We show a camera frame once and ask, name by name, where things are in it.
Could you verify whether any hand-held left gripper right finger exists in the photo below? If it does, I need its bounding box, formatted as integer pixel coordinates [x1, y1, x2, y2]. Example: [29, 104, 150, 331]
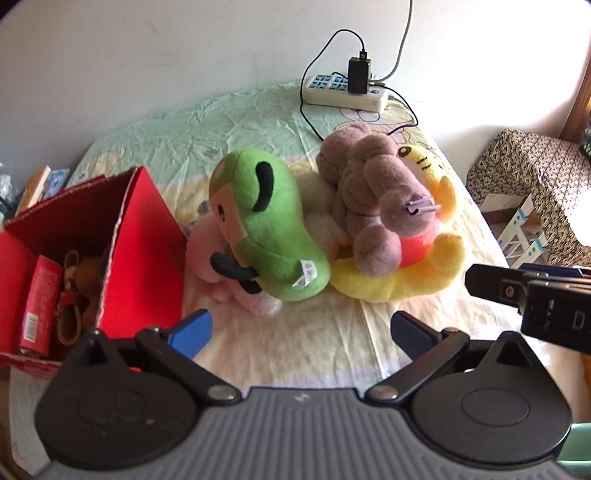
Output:
[364, 310, 549, 408]

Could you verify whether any black charger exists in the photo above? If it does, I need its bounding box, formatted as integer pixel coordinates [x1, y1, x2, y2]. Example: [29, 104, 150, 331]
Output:
[347, 52, 371, 95]

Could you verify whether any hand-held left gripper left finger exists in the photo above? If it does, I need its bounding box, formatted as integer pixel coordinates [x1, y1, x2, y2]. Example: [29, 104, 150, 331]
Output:
[59, 308, 242, 409]

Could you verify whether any yellow tiger plush toy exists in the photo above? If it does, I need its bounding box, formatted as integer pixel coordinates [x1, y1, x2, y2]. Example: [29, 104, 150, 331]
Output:
[330, 143, 467, 303]

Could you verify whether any patterned cloth-covered stool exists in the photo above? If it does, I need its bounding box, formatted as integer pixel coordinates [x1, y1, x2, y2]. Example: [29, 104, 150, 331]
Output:
[466, 128, 591, 268]

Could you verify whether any small red carton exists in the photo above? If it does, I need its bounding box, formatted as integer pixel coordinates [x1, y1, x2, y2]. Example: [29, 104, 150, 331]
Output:
[18, 256, 63, 358]

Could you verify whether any pink plush toy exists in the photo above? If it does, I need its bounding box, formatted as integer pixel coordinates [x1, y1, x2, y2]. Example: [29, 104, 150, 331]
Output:
[185, 215, 283, 317]

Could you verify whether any green plush toy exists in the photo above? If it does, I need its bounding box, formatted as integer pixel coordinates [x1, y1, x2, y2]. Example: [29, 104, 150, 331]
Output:
[209, 148, 331, 303]

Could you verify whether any white cable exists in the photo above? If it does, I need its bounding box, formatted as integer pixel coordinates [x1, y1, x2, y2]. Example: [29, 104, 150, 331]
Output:
[372, 0, 413, 86]

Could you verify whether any white and blue rack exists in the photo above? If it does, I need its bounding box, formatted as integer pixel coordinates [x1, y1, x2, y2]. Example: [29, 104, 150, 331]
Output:
[496, 194, 548, 266]

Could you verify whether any red cardboard box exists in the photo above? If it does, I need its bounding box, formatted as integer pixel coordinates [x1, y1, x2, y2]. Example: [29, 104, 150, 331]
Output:
[0, 165, 188, 379]

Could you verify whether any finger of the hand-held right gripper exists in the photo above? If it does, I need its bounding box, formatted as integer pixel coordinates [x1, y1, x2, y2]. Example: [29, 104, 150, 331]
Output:
[464, 263, 532, 315]

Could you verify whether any brown plush toy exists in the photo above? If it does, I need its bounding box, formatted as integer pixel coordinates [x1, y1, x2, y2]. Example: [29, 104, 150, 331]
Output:
[316, 122, 439, 278]

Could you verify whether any wooden door frame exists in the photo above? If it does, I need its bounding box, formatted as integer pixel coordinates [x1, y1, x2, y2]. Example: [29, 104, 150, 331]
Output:
[558, 60, 591, 144]

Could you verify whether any white power strip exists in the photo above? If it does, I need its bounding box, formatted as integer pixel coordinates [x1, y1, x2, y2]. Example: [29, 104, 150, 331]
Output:
[302, 74, 389, 112]

